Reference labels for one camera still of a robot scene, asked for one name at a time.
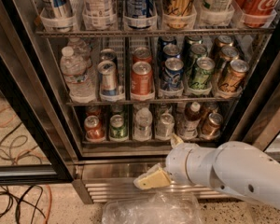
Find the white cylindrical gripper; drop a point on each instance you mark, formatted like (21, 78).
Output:
(176, 162)

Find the red coke can front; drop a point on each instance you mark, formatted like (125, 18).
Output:
(93, 128)

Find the red coke can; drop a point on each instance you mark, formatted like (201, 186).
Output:
(93, 110)
(93, 128)

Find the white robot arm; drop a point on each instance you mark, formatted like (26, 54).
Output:
(234, 168)

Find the silver can bottom shelf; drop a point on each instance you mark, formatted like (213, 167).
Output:
(165, 126)

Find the small water bottle bottom shelf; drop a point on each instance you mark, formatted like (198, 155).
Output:
(143, 125)

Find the copper can bottom shelf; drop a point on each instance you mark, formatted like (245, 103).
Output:
(211, 126)

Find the green soda can bottom shelf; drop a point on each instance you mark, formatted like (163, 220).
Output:
(117, 127)

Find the steel fridge base grille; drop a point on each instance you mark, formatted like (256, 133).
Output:
(119, 175)

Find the blue pepsi can front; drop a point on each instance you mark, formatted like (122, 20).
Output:
(171, 75)

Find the orange soda can front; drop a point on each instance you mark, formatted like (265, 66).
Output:
(141, 78)

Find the orange soda can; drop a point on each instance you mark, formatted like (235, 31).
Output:
(142, 54)
(141, 78)

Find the red coke can behind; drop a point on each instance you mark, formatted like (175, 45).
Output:
(93, 110)

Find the green can front middle shelf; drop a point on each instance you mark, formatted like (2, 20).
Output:
(201, 72)

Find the right glass fridge door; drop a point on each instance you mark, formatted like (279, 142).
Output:
(259, 126)

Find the glass fridge door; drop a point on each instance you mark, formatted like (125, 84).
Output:
(31, 82)
(259, 126)

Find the gold can front middle shelf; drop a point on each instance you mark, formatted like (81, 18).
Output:
(233, 75)

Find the silver blue energy can front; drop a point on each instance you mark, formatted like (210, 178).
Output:
(108, 78)

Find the orange soda can rear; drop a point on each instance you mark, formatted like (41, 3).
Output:
(142, 54)

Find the front water bottle middle shelf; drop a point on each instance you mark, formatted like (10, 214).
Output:
(76, 76)

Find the left glass fridge door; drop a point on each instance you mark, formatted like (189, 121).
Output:
(31, 82)

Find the rear water bottle middle shelf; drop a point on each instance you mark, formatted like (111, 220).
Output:
(81, 48)

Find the blue tall can top shelf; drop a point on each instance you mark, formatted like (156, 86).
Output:
(139, 12)

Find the gold tall can top shelf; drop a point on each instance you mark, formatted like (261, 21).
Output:
(175, 11)

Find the large red coke bottle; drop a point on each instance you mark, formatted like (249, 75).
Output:
(256, 12)

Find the clear plastic bag on floor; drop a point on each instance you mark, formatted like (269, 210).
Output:
(160, 208)

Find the brown tea bottle white cap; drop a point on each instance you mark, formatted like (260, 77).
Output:
(187, 127)

